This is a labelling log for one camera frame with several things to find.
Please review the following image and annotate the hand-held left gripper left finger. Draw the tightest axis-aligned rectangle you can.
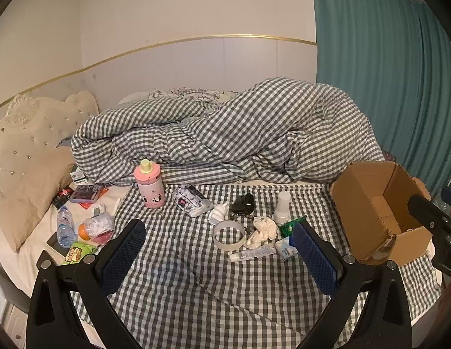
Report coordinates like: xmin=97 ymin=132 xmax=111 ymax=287
xmin=26 ymin=219 xmax=146 ymax=349

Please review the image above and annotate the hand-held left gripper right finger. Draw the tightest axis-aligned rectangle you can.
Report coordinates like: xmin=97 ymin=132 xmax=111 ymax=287
xmin=289 ymin=222 xmax=418 ymax=349

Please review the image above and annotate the small white blue packet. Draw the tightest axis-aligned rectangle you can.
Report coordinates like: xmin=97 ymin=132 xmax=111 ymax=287
xmin=275 ymin=236 xmax=299 ymax=260

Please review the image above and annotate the cream tissue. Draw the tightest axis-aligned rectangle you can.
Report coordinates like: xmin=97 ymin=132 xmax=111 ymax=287
xmin=245 ymin=216 xmax=278 ymax=250

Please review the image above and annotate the small white bottle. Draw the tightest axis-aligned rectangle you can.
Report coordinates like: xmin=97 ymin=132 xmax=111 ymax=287
xmin=273 ymin=192 xmax=292 ymax=225

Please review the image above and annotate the white tube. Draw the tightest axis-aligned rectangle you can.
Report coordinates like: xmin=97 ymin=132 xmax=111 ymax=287
xmin=229 ymin=244 xmax=277 ymax=262

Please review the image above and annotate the cardboard box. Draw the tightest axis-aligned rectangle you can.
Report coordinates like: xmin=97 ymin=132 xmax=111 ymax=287
xmin=330 ymin=161 xmax=433 ymax=266

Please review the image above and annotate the silver packet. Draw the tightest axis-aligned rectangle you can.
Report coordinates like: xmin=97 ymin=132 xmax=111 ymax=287
xmin=172 ymin=184 xmax=214 ymax=219

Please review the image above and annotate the white tape roll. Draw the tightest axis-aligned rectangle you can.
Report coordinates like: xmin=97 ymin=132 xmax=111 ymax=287
xmin=213 ymin=220 xmax=247 ymax=251

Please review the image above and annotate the white tissue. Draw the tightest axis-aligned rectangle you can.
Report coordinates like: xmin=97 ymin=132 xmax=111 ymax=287
xmin=208 ymin=202 xmax=230 ymax=225

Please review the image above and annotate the green snack packet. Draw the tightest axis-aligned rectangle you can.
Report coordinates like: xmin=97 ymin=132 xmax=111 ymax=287
xmin=63 ymin=241 xmax=98 ymax=264

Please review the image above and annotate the clear water bottle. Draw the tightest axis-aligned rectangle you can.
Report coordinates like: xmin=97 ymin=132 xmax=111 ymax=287
xmin=57 ymin=206 xmax=74 ymax=250

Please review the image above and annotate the pink drinking bottle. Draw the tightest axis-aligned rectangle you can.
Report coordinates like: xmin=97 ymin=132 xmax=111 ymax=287
xmin=134 ymin=159 xmax=165 ymax=209

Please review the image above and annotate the purple card box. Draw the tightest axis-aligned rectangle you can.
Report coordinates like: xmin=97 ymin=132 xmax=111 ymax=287
xmin=69 ymin=184 xmax=104 ymax=203

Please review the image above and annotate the dark phone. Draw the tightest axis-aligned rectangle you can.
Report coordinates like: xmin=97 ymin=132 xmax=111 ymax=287
xmin=46 ymin=232 xmax=70 ymax=255

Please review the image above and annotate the grey white checkered bed sheet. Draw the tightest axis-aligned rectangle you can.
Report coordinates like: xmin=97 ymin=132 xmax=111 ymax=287
xmin=71 ymin=182 xmax=442 ymax=349

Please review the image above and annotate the black red pack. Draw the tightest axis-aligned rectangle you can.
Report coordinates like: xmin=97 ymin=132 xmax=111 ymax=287
xmin=53 ymin=186 xmax=74 ymax=206

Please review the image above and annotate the cream tufted headboard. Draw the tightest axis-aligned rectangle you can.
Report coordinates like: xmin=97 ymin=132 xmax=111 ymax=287
xmin=0 ymin=89 xmax=100 ymax=253

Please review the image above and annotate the grey white checkered duvet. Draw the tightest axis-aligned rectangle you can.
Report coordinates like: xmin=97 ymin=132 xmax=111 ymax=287
xmin=71 ymin=77 xmax=386 ymax=186

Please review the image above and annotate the teal curtain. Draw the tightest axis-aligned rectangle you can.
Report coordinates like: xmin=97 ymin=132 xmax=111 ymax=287
xmin=309 ymin=0 xmax=451 ymax=197

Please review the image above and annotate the patterned pillow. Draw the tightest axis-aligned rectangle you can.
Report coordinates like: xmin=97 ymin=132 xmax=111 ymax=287
xmin=118 ymin=87 xmax=241 ymax=107

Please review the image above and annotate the dark bead bracelet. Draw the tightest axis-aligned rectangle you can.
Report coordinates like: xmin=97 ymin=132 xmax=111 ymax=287
xmin=231 ymin=214 xmax=256 ymax=238

